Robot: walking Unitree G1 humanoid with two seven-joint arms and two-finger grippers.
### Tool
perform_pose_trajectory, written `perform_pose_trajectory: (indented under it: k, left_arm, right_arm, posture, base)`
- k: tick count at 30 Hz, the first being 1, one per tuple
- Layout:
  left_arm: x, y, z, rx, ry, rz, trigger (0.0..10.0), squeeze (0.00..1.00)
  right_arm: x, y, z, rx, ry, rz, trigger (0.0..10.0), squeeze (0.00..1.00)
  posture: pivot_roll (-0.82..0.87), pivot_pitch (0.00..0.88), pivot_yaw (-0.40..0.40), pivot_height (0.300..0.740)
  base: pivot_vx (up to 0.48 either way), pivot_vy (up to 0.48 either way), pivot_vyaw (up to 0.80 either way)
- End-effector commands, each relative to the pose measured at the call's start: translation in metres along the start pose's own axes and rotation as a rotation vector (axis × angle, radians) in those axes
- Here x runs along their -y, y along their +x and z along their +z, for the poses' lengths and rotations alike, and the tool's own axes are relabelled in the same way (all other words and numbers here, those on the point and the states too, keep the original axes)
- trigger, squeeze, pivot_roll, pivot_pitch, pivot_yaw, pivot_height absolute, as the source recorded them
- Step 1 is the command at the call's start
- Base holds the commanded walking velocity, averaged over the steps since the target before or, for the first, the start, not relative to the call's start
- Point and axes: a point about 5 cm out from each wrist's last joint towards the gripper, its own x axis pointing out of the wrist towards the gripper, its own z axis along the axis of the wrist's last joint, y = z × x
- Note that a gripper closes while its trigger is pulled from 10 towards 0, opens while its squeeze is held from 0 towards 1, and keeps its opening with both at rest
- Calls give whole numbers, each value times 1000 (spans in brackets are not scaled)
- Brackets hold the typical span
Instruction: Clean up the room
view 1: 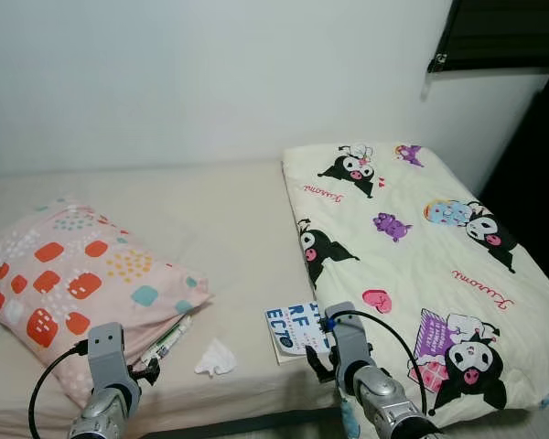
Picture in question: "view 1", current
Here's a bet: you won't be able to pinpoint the cream sheeted bed mattress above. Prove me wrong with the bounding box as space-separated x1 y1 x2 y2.
0 160 549 438

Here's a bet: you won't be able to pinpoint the white book blue letters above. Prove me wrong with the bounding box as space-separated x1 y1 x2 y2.
264 302 335 364

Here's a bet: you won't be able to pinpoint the dark window blind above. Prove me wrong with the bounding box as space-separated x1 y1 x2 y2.
427 0 549 74

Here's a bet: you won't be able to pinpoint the white crumpled tissue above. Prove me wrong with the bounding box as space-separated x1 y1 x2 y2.
194 338 239 378

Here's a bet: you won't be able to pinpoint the black cabinet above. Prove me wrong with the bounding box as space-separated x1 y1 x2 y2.
480 69 549 294

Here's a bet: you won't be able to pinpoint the pink patterned pillow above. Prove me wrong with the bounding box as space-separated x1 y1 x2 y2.
0 199 211 408

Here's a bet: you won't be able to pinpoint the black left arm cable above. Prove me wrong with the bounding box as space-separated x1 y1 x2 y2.
27 340 91 439

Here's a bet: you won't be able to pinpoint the cream cartoon print blanket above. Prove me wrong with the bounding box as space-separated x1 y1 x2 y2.
282 142 549 431

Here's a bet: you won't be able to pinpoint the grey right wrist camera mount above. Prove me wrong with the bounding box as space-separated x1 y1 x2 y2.
322 302 369 367

